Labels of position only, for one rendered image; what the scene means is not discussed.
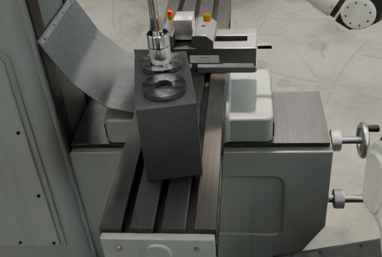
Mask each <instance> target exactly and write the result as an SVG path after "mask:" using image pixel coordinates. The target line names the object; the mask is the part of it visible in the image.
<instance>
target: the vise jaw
mask: <svg viewBox="0 0 382 257"><path fill-rule="evenodd" d="M216 34H217V21H215V20H214V19H213V18H212V19H211V21H209V22H206V21H204V18H203V17H197V18H196V22H195V25H194V29H193V32H192V47H195V48H214V43H215V37H216Z"/></svg>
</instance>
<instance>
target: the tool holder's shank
mask: <svg viewBox="0 0 382 257"><path fill-rule="evenodd" d="M147 1H148V9H149V15H150V30H151V31H152V33H153V34H154V35H158V34H161V33H162V32H163V29H164V23H163V20H162V17H161V10H160V0H147Z"/></svg>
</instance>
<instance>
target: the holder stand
mask: <svg viewBox="0 0 382 257"><path fill-rule="evenodd" d="M171 56H172V61H171V62H170V63H169V64H167V65H163V66H155V65H152V64H151V63H150V55H146V56H137V57H135V58H134V62H135V113H136V120H137V124H138V130H139V136H140V143H141V147H142V153H143V160H144V166H145V170H146V176H147V181H156V180H165V179H174V178H179V177H188V176H197V175H202V173H203V171H202V159H201V145H200V132H199V124H198V111H197V101H196V96H195V92H194V87H193V81H192V75H191V72H190V66H189V61H188V55H187V52H186V51H181V52H171Z"/></svg>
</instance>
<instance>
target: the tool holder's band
mask: <svg viewBox="0 0 382 257"><path fill-rule="evenodd" d="M168 37H169V31H168V30H167V29H165V28H164V29H163V32H162V33H161V34H158V35H154V34H153V33H152V31H151V30H149V31H148V32H147V39H148V40H149V41H152V42H160V41H163V40H166V39H167V38H168Z"/></svg>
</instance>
